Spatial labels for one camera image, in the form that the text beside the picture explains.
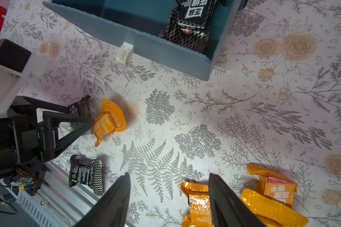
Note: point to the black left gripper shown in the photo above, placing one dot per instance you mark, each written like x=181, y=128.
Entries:
x=35, y=129

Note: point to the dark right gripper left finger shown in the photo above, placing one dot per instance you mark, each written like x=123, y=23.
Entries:
x=111, y=209

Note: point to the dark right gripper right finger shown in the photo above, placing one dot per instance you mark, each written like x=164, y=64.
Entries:
x=227, y=208

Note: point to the black cookie packet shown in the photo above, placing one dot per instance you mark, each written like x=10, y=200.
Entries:
x=87, y=172
x=81, y=108
x=189, y=24

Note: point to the teal drawer cabinet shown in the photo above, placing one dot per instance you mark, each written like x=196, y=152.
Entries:
x=139, y=23

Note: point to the orange cookie packet centre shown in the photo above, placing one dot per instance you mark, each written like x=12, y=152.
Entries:
x=200, y=214

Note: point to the orange cookie packet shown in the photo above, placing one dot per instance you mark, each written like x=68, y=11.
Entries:
x=111, y=121
x=274, y=185
x=270, y=212
x=200, y=214

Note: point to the orange cookie packet right lower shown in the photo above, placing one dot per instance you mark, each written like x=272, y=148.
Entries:
x=270, y=212

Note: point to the orange cookie packet right top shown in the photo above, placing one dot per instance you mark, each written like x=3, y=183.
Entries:
x=274, y=185

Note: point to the orange cookie packet left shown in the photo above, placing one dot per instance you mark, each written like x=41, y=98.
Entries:
x=111, y=121

